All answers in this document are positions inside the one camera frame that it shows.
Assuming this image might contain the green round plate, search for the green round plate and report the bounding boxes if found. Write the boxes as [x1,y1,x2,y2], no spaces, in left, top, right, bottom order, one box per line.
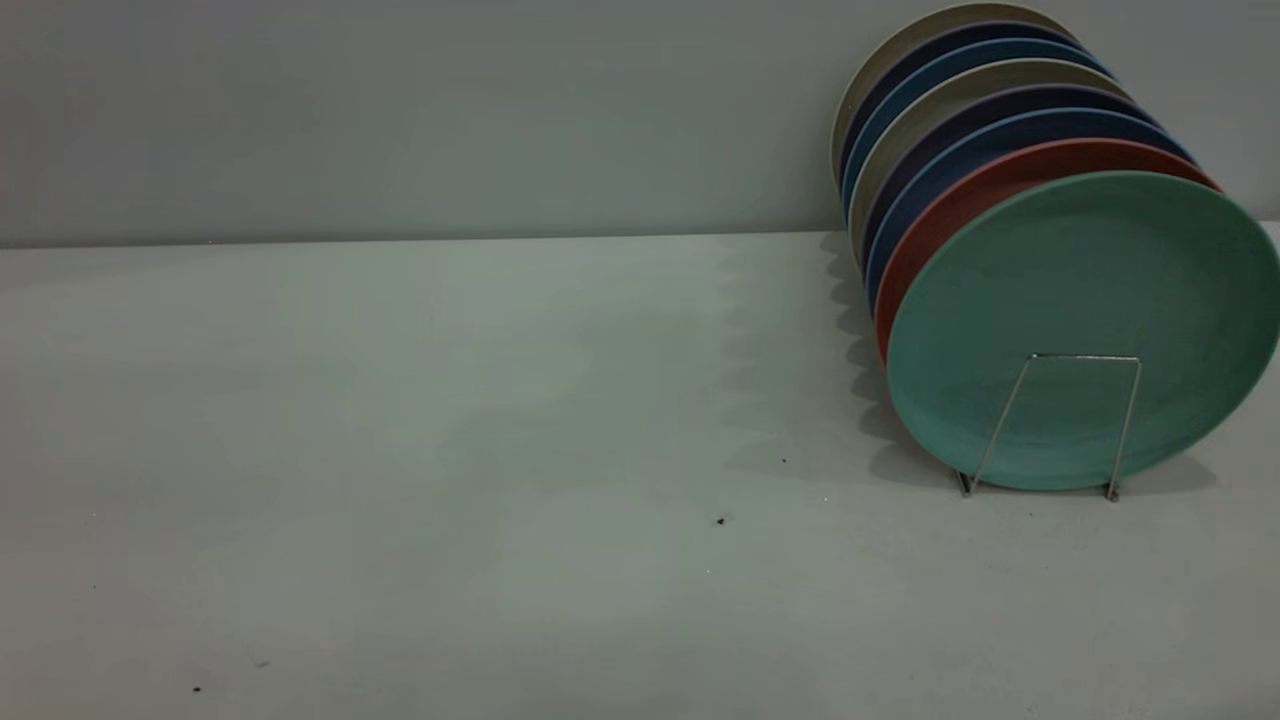
[886,171,1280,492]

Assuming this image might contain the salmon pink round plate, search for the salmon pink round plate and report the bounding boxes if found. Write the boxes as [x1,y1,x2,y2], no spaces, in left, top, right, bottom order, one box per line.
[875,138,1223,366]

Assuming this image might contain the blue round plate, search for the blue round plate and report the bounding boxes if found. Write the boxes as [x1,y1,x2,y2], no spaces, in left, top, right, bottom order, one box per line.
[843,38,1111,216]
[865,108,1196,301]

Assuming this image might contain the beige round plate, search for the beige round plate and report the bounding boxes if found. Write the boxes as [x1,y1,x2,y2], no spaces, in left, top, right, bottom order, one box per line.
[848,58,1136,261]
[832,2,1076,181]

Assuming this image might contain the dark purple round plate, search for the dark purple round plate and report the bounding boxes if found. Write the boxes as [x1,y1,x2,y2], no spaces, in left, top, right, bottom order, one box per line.
[860,84,1161,271]
[840,20,1086,191]

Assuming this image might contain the metal wire plate rack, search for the metal wire plate rack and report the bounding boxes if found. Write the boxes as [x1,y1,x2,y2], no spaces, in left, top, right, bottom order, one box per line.
[955,352,1143,503]

